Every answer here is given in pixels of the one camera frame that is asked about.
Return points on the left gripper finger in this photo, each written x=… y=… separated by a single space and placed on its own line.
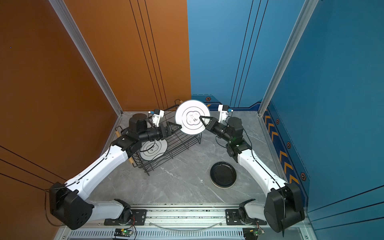
x=172 y=132
x=175 y=126

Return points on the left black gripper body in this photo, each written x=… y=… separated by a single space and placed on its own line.
x=163 y=134

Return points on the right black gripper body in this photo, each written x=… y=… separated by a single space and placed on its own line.
x=218 y=130

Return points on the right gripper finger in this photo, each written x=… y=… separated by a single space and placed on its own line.
x=208 y=118
x=208 y=123

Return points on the black wire dish rack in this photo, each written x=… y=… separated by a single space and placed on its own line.
x=168 y=141

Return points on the white plate green rim front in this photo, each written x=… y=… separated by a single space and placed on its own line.
x=188 y=116

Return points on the white plate green rim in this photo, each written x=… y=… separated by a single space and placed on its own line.
x=153 y=150
x=188 y=116

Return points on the black plate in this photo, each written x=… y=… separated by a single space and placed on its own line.
x=223 y=173

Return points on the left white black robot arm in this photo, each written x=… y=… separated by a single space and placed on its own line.
x=69 y=202

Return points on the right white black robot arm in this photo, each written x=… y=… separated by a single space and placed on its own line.
x=284 y=206

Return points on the circuit board right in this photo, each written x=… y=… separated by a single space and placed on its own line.
x=252 y=233

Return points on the green circuit board left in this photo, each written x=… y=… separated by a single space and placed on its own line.
x=123 y=234

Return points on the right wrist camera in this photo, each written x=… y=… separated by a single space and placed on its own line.
x=224 y=111

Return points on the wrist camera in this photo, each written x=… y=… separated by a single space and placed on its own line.
x=156 y=116
x=224 y=111

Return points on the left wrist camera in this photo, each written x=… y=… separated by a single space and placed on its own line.
x=156 y=116

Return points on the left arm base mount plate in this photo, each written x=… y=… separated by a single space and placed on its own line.
x=137 y=217

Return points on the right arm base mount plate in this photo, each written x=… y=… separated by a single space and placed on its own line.
x=233 y=218

